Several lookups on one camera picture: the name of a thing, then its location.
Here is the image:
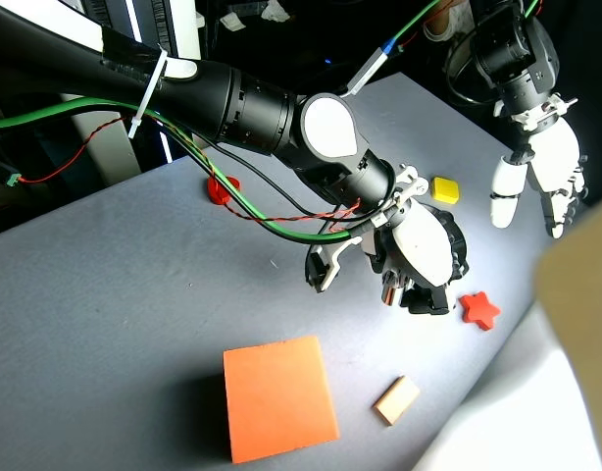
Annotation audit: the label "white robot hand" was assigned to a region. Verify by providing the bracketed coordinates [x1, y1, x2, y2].
[489, 117, 589, 240]
[304, 198, 472, 315]

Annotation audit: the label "silver white-handled tongs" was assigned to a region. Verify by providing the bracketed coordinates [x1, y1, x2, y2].
[378, 272, 410, 307]

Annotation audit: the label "black cast iron pan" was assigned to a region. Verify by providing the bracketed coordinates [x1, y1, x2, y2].
[440, 208, 472, 288]

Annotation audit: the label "yellow block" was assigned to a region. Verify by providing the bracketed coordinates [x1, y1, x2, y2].
[430, 176, 462, 205]

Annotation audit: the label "red star block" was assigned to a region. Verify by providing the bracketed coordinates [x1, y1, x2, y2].
[458, 290, 502, 332]

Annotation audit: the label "blurred tan cardboard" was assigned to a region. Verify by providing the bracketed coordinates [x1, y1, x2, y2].
[533, 188, 602, 471]

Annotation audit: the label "tan wooden block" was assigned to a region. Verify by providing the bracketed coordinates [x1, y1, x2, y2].
[373, 376, 422, 427]

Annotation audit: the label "blurred white surface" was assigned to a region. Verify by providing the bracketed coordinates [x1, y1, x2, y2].
[413, 303, 602, 471]

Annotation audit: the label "orange square block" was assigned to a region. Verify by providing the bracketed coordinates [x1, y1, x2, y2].
[222, 336, 341, 465]

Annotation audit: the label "red heart block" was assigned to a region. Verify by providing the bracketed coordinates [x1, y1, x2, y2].
[206, 175, 242, 206]

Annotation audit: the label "white black cabinet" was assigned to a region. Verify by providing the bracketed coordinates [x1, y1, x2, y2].
[60, 0, 204, 185]

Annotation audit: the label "grey table cloth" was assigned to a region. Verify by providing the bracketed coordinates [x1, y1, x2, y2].
[0, 72, 589, 471]

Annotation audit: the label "white cable adapter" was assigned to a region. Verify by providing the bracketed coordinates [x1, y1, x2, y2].
[339, 46, 395, 98]

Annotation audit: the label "green cable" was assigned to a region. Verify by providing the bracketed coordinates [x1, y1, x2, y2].
[388, 0, 442, 48]

